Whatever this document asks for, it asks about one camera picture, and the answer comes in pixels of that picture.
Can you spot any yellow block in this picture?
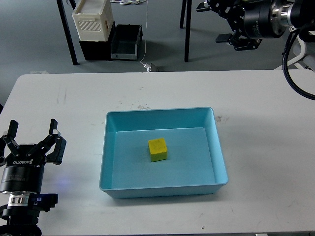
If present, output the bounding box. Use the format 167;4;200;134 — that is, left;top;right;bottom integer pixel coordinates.
148;138;168;162

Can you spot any cream plastic crate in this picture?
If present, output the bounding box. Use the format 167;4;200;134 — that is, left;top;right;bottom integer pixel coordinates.
72;0;114;42

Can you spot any open black bin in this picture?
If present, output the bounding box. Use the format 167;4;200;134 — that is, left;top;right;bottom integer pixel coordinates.
111;24;143;60

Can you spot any black storage box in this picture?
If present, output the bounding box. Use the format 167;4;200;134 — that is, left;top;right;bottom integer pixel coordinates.
79;23;116;61

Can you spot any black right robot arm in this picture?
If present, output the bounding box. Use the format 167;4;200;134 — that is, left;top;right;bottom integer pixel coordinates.
196;0;315;51

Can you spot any black table leg right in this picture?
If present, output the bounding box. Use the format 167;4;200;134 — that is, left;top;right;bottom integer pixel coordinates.
179;0;192;63

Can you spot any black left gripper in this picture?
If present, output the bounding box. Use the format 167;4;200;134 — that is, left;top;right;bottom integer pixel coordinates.
0;119;66;194

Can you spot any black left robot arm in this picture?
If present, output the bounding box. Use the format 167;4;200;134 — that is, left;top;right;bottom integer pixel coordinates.
0;119;66;236

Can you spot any white cable with plug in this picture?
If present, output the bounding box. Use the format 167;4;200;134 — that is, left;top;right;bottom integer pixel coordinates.
140;0;163;73

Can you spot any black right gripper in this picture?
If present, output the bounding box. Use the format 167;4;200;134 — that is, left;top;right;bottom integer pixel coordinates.
196;0;289;51

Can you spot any black table leg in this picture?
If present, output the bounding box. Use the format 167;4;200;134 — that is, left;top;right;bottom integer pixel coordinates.
56;0;79;65
179;0;192;63

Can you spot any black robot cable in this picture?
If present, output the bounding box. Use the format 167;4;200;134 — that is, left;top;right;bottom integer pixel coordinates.
282;23;315;101

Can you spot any white office chair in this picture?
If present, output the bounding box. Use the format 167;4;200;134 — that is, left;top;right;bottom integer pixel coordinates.
287;36;307;69

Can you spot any light blue plastic tray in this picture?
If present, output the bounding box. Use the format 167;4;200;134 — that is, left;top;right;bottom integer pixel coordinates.
99;107;228;199

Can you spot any black table leg left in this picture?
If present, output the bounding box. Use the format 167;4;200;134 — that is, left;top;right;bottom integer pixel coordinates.
56;0;79;65

